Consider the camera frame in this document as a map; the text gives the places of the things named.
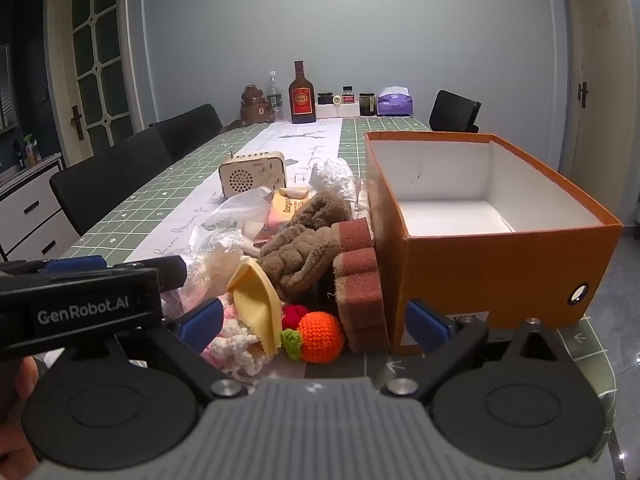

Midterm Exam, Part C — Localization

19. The black dining chair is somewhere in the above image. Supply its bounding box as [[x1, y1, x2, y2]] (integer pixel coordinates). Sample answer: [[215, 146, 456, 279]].
[[49, 127, 173, 236], [150, 104, 224, 161]]

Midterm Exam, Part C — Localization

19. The white storage tray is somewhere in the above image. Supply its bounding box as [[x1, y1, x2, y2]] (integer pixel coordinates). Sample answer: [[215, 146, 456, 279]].
[[315, 103, 361, 118]]

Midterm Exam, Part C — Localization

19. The brown plush toy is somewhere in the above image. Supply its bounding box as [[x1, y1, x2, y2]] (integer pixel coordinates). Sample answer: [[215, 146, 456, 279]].
[[256, 191, 353, 303]]

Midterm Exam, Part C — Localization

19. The white paper towel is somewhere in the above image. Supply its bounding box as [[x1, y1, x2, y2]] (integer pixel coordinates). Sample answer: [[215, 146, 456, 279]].
[[308, 157, 362, 211]]

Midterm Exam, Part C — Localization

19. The orange and pink packet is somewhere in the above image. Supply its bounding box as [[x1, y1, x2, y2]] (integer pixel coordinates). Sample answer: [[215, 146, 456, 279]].
[[260, 187, 311, 236]]

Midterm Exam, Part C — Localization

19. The glass panel door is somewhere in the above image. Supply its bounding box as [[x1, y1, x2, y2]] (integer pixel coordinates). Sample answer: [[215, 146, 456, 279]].
[[44, 0, 146, 153]]

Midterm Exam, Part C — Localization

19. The cream wooden door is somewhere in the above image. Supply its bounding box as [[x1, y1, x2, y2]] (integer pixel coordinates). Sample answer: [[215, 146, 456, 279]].
[[560, 0, 636, 206]]

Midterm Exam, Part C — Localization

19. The black office chair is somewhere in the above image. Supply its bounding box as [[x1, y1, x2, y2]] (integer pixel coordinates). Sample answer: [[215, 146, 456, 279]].
[[429, 90, 482, 134]]

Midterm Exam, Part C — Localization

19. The pink and white crocheted item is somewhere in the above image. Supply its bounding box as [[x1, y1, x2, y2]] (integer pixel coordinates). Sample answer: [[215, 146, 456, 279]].
[[200, 292, 266, 378]]

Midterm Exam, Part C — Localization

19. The red crocheted ball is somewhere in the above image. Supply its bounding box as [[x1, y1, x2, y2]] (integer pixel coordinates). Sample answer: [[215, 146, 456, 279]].
[[281, 304, 308, 331]]

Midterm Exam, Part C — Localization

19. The purple tissue pack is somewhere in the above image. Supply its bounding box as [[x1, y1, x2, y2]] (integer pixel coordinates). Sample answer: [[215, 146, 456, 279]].
[[376, 86, 416, 116]]

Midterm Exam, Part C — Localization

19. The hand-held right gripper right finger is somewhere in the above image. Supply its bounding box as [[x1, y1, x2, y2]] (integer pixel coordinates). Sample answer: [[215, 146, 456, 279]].
[[381, 299, 572, 402]]

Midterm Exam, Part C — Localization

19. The yellow cloth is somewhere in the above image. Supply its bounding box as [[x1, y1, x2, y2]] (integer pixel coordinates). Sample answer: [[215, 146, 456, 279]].
[[227, 256, 283, 358]]

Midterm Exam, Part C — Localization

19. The white drawer cabinet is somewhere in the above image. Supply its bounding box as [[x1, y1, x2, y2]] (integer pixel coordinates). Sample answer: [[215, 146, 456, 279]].
[[0, 152, 81, 261]]

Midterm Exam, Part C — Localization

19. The green checked tablecloth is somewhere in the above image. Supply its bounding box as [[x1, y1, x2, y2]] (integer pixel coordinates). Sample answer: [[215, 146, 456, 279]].
[[0, 115, 621, 480]]

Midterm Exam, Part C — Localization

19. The white printed table runner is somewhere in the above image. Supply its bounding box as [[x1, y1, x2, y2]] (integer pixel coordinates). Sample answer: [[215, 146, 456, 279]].
[[45, 116, 346, 361]]

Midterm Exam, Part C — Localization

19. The clear plastic water bottle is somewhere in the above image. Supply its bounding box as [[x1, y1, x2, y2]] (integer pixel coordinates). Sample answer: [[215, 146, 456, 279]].
[[266, 71, 285, 122]]

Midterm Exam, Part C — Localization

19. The orange cardboard box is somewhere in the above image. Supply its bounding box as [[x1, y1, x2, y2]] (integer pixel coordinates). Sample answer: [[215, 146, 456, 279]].
[[363, 131, 622, 356]]

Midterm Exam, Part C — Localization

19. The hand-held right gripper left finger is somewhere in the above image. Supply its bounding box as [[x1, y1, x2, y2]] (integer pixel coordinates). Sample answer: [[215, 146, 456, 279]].
[[116, 298, 252, 403]]

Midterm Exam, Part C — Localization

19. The brown liquor bottle red label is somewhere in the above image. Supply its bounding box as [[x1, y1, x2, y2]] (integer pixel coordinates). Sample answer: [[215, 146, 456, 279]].
[[288, 60, 317, 124]]

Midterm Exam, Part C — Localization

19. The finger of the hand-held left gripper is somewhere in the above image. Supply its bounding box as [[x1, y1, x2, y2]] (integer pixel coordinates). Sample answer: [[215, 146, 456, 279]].
[[112, 254, 189, 291], [0, 254, 109, 278]]

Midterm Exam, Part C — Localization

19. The crocheted orange fruit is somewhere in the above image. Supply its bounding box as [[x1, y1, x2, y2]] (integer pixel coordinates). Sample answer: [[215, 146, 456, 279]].
[[280, 311, 347, 364]]

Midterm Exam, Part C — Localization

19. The person's left hand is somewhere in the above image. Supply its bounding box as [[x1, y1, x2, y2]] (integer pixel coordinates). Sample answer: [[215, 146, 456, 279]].
[[0, 356, 42, 480]]

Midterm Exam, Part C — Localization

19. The red and tan sponge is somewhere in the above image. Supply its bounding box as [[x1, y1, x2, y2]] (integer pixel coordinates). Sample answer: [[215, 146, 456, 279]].
[[331, 219, 392, 354]]

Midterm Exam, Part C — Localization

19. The wooden speaker box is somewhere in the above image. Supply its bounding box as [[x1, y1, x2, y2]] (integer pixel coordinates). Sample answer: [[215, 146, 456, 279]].
[[218, 151, 287, 198]]

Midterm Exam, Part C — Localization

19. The brown bear figurine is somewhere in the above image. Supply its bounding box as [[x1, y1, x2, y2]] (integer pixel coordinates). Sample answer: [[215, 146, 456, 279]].
[[240, 84, 275, 126]]

